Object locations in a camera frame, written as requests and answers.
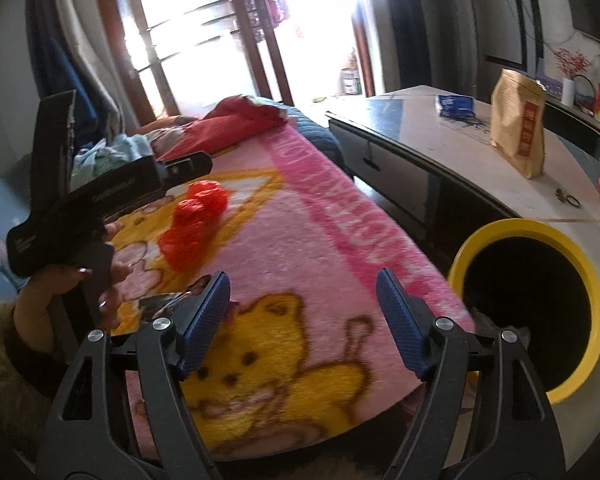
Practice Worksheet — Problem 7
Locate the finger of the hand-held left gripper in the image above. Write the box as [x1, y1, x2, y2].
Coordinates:
[155, 151, 214, 196]

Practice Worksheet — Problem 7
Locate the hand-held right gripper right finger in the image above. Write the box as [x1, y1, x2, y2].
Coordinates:
[375, 267, 567, 480]

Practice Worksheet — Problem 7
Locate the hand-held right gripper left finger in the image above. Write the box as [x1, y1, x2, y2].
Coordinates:
[36, 270, 232, 480]

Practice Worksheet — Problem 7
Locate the red plastic bag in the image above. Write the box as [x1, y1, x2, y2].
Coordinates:
[159, 180, 229, 272]

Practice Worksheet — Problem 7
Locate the yellow rimmed trash bin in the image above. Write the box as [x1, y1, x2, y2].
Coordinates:
[447, 218, 600, 405]

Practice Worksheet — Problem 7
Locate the person's left forearm furry sleeve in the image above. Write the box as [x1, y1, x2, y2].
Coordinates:
[0, 305, 61, 413]

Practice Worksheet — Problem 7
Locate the person's left hand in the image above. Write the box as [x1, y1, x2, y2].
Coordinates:
[12, 222, 134, 342]

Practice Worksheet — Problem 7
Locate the red quilt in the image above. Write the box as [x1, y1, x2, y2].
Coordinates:
[145, 95, 292, 167]

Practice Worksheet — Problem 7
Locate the light blue crumpled cloth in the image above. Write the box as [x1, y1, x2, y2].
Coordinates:
[72, 132, 154, 182]

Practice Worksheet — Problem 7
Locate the blue printed pillow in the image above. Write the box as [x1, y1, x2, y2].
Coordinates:
[0, 179, 37, 302]

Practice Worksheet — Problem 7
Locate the pink and yellow printed blanket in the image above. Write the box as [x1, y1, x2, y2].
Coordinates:
[75, 125, 477, 465]

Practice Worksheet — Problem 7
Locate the hanging beige garment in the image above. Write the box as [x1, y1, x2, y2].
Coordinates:
[55, 0, 142, 132]

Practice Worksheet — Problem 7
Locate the hanging dark blue jacket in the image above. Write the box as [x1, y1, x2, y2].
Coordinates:
[25, 0, 97, 127]

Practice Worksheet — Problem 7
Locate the small labelled container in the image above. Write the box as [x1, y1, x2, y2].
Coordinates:
[342, 66, 362, 96]

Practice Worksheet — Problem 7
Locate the low table with drawers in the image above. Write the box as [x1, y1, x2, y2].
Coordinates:
[325, 85, 600, 472]

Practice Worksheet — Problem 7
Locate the blue tissue pack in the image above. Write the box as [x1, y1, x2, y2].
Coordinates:
[435, 93, 475, 119]

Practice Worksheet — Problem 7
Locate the brown paper bag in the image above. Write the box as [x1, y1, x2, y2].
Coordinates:
[489, 68, 547, 180]

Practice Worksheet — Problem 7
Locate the brown wooden window frame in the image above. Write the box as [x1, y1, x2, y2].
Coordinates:
[92, 0, 295, 132]

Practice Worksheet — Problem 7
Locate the metal key ring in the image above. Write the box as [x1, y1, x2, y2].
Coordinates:
[554, 188, 583, 209]

